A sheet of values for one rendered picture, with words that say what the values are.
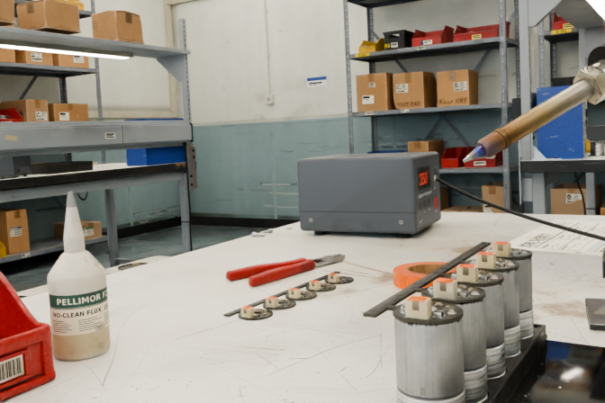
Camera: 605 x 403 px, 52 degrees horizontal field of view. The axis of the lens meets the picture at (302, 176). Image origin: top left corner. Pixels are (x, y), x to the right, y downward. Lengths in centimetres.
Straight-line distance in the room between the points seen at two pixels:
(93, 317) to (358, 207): 42
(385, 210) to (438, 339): 52
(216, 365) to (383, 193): 41
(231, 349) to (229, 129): 574
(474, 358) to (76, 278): 24
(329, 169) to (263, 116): 512
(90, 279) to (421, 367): 23
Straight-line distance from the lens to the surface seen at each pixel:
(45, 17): 299
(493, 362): 29
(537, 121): 26
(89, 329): 40
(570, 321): 44
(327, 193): 76
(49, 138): 286
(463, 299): 25
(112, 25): 327
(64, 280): 40
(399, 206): 73
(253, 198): 599
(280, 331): 42
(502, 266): 31
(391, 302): 25
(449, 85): 463
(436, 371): 23
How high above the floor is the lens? 88
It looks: 4 degrees down
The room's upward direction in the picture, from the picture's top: 3 degrees counter-clockwise
